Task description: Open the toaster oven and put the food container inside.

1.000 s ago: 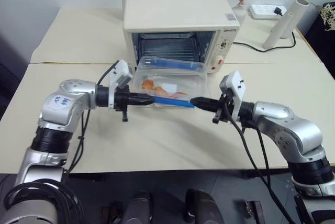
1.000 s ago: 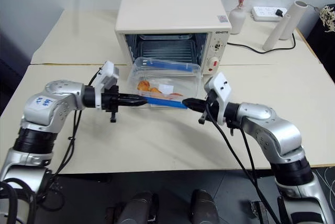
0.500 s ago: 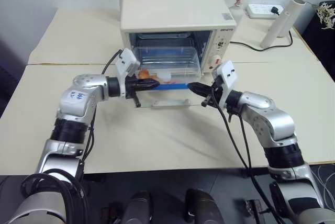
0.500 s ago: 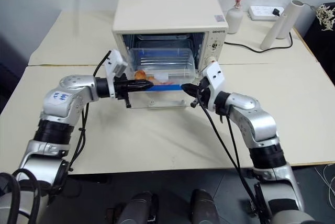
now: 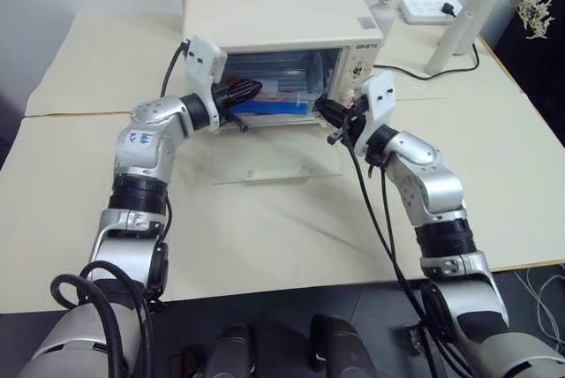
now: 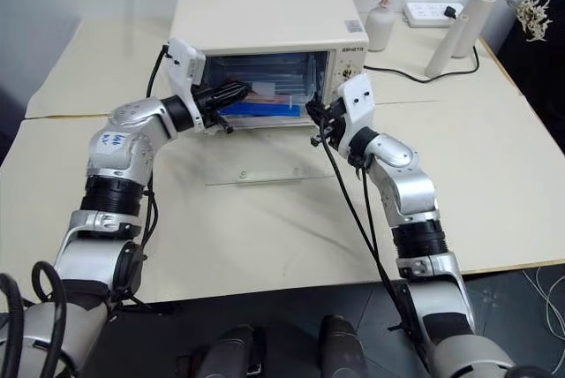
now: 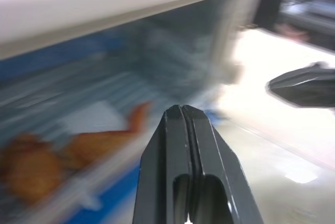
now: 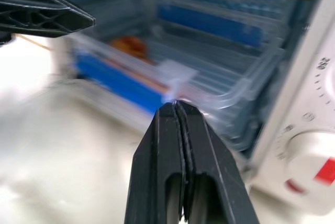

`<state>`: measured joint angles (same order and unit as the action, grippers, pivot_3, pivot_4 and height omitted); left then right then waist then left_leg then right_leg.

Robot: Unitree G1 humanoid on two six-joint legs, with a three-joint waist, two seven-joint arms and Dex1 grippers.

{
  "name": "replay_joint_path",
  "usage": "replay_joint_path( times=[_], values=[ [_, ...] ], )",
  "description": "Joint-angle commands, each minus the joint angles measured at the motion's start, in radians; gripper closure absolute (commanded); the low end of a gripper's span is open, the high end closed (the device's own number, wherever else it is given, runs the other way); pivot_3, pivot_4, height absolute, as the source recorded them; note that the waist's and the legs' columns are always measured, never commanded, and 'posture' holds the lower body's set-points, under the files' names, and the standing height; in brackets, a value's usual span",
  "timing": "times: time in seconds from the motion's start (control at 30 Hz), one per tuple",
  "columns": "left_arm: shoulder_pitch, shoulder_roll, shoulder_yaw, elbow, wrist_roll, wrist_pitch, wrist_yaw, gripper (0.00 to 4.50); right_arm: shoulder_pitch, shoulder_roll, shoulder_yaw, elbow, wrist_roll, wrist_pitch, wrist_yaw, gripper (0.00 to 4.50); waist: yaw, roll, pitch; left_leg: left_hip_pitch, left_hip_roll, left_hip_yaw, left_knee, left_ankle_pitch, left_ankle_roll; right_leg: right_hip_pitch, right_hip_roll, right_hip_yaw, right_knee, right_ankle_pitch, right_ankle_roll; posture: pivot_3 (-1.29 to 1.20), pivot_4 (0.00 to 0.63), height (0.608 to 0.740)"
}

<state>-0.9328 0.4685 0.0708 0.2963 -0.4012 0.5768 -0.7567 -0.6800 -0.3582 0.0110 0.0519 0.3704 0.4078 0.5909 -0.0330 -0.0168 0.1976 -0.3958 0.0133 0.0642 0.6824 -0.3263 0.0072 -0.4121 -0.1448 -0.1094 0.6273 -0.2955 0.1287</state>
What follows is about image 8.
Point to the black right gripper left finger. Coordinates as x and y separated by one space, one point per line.
154 161

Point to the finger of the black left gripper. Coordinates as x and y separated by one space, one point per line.
44 16

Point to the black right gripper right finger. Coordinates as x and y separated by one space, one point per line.
214 161

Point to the clear food container blue clips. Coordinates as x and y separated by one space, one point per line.
183 59

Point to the white toaster oven door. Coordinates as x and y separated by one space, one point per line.
68 140

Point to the orange-brown food piece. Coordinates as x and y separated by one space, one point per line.
129 45

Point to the white oven knob red mark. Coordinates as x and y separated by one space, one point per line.
311 161

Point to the white toaster oven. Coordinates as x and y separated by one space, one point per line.
295 82

